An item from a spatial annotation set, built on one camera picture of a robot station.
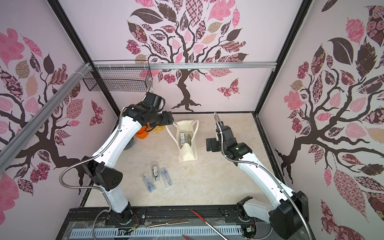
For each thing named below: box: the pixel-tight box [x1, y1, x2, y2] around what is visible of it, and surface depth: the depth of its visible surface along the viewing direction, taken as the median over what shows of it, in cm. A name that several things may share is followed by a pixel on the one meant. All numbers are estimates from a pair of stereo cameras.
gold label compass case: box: [151, 160, 160, 183], surface depth 89 cm
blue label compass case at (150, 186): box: [142, 171, 157, 193], surface depth 85 cm
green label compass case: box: [184, 133, 192, 147], surface depth 97 cm
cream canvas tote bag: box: [165, 119, 200, 162], surface depth 95 cm
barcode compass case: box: [180, 131, 185, 149], surface depth 97 cm
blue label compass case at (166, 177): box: [160, 167, 173, 188], surface depth 87 cm
